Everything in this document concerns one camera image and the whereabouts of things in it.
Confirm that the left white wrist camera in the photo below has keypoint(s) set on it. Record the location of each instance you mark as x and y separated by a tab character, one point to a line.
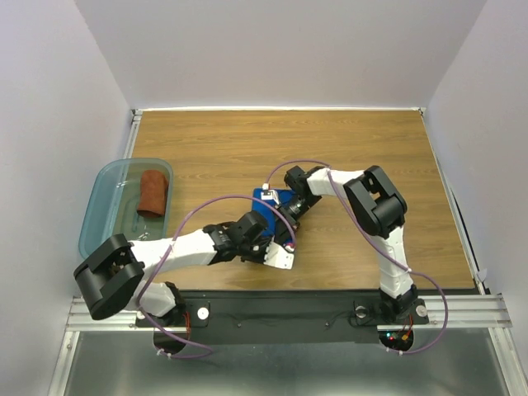
280	257

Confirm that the blue towel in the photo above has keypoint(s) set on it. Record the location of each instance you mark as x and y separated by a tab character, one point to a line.
274	225

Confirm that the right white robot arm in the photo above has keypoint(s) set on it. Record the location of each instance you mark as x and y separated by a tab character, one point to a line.
378	211

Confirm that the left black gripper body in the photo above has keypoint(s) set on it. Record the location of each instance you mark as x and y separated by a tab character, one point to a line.
254	252

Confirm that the aluminium frame rail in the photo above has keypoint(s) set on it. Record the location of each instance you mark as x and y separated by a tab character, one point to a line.
464	311

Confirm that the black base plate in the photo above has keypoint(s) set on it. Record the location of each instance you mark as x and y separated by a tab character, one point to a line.
291	316

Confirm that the teal plastic bin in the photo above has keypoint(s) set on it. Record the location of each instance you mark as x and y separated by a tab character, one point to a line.
112	207

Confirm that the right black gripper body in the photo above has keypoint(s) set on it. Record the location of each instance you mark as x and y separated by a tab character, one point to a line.
296	208

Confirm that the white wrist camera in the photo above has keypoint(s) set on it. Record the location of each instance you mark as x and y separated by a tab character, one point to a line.
270	195
280	257

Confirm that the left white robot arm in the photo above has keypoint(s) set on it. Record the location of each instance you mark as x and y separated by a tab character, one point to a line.
119	274

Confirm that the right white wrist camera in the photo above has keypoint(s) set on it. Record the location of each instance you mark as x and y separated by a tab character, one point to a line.
270	195

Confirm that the brown towel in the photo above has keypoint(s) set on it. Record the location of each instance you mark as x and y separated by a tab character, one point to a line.
152	194

